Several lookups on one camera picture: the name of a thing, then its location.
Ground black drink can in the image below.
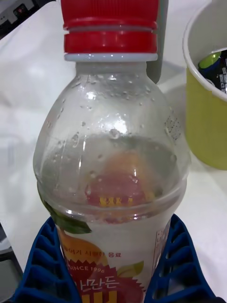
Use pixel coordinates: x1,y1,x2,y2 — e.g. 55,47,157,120
198,47,227,95

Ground clear red-capped plastic bottle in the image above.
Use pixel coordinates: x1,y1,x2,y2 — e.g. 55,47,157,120
32,0,192,303

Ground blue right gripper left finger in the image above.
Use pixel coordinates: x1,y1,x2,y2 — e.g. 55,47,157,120
11,216,82,303

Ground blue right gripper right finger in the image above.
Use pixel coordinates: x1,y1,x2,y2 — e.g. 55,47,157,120
144,214,217,303

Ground yellow-green plastic waste bin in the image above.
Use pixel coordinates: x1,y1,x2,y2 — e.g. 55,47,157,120
182,1,227,171

